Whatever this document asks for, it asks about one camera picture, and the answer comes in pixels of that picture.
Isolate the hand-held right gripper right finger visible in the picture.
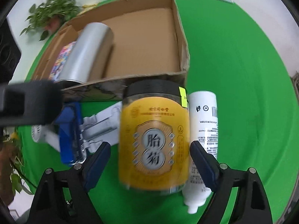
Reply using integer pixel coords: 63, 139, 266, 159
190, 141, 274, 224

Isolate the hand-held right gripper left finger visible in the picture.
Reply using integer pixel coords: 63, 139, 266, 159
27, 141, 111, 224

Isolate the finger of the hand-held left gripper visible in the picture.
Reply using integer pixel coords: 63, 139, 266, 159
0, 80, 63, 127

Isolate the white handheld fan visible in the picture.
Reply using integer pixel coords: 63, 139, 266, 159
31, 124, 61, 152

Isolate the grey moulded plastic tray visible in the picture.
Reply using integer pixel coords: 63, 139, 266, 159
78, 104, 123, 154

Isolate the blue box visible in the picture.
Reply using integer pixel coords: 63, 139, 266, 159
55, 101, 88, 167

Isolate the white spray bottle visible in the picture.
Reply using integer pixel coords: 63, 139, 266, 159
182, 91, 219, 214

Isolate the colourful cartoon puzzle box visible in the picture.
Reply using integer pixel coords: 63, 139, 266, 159
49, 41, 77, 81

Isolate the yellow jar with black lid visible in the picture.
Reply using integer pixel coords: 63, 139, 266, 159
118, 80, 190, 195

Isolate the silver cylinder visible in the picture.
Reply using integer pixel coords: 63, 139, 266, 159
58, 23, 115, 84

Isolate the large cardboard box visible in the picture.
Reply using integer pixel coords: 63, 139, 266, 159
30, 0, 190, 103

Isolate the large leafy potted plant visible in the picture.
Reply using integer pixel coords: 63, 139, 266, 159
0, 131, 35, 206

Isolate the small potted pothos plant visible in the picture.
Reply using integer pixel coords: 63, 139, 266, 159
20, 0, 82, 41

